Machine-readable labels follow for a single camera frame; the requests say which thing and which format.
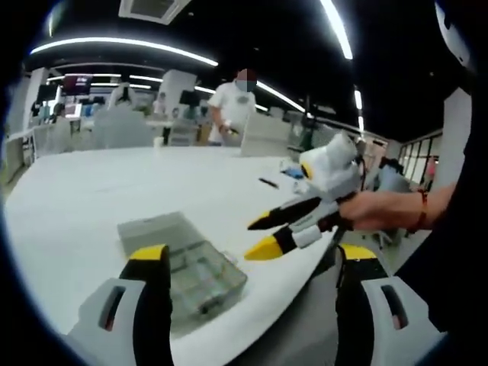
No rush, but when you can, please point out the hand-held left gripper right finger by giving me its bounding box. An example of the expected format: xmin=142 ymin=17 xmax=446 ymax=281
xmin=335 ymin=243 xmax=447 ymax=366

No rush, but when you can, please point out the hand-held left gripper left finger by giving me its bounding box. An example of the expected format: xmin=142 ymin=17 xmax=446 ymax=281
xmin=66 ymin=243 xmax=173 ymax=366

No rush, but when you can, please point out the grey transparent guide fixture box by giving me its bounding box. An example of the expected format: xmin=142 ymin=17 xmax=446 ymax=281
xmin=117 ymin=211 xmax=249 ymax=316

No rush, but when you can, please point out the person's right hand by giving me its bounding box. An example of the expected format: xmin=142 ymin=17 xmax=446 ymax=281
xmin=337 ymin=190 xmax=386 ymax=232

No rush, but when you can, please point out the grey mesh office chair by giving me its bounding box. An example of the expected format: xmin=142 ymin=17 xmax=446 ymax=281
xmin=247 ymin=243 xmax=401 ymax=366

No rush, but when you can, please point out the green machine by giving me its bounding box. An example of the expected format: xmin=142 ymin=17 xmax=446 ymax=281
xmin=299 ymin=112 xmax=318 ymax=150

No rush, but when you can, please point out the white partition screen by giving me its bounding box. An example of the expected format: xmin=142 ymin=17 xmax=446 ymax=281
xmin=240 ymin=113 xmax=291 ymax=158

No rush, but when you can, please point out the straight ceiling light strip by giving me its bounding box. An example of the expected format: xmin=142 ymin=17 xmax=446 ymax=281
xmin=255 ymin=82 xmax=307 ymax=114
xmin=319 ymin=0 xmax=355 ymax=61

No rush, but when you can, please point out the person's black shirt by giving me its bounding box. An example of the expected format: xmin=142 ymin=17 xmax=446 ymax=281
xmin=396 ymin=68 xmax=488 ymax=332

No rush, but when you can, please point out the grey partition screen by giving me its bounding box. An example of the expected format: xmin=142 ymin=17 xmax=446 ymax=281
xmin=92 ymin=108 xmax=149 ymax=150

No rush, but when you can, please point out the white worn device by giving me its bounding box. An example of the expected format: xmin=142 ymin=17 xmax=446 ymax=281
xmin=434 ymin=0 xmax=473 ymax=70

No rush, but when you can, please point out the ceiling air conditioner vent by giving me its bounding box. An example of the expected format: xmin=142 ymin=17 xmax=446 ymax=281
xmin=117 ymin=0 xmax=192 ymax=21

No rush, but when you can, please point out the curved ceiling light strip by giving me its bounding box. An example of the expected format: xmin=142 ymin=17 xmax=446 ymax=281
xmin=29 ymin=37 xmax=220 ymax=68

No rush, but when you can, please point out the dark red wall screen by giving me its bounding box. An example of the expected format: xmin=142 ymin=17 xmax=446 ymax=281
xmin=62 ymin=74 xmax=94 ymax=95

